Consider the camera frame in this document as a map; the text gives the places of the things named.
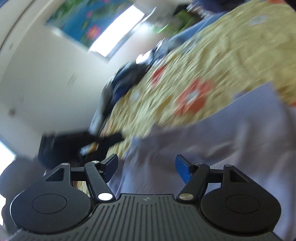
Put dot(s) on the folded dark clothes stack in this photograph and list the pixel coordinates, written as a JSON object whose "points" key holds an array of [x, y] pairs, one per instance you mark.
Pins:
{"points": [[126, 77]]}

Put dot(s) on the green plastic chair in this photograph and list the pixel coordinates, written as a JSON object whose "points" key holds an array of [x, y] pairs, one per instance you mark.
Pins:
{"points": [[181, 19]]}

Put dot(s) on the bright window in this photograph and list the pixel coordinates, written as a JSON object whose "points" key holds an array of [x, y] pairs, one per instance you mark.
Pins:
{"points": [[120, 30]]}

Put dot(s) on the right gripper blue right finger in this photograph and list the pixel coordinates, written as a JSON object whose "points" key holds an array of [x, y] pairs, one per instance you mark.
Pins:
{"points": [[185, 168]]}

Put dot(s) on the blue bed sheet edge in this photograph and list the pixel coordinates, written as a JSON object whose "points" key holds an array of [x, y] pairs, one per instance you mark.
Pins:
{"points": [[186, 34]]}

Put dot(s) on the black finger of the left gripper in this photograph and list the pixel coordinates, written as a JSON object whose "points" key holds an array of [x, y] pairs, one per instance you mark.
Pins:
{"points": [[111, 140]]}

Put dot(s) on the lavender long sleeve top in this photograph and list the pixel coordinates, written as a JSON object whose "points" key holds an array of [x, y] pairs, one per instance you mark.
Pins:
{"points": [[255, 133]]}

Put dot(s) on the yellow floral quilt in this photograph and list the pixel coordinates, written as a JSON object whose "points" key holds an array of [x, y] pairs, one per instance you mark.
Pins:
{"points": [[245, 48]]}

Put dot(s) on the lotus print roller blind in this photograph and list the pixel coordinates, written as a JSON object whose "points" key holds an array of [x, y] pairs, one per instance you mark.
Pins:
{"points": [[85, 21]]}

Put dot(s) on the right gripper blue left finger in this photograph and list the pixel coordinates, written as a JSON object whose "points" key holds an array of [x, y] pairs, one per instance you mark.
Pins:
{"points": [[107, 167]]}

